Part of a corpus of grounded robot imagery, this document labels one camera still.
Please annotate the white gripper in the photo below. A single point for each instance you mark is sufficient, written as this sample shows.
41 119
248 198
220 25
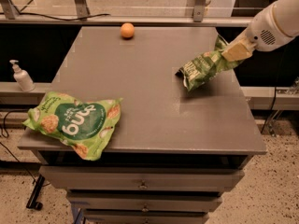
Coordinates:
261 32

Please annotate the green jalapeno kettle chip bag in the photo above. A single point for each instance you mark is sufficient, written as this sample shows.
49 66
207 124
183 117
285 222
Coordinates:
206 66

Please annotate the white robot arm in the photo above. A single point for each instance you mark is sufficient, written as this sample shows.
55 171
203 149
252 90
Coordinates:
296 21

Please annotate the light green snack bag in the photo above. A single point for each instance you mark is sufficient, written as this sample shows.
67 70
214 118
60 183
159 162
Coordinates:
86 127

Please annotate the orange fruit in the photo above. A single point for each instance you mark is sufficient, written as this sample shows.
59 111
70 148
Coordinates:
127 30

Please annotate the grey drawer cabinet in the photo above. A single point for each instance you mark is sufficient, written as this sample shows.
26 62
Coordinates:
174 152

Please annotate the metal window strut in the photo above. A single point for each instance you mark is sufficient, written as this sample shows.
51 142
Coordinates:
82 9

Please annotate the white pump lotion bottle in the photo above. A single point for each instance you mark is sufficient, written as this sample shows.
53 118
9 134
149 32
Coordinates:
22 77

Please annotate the black metal stand foot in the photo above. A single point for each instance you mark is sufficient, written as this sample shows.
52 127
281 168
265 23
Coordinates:
33 203

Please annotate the metal window bracket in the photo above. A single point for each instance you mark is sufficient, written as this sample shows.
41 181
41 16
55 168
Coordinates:
195 9

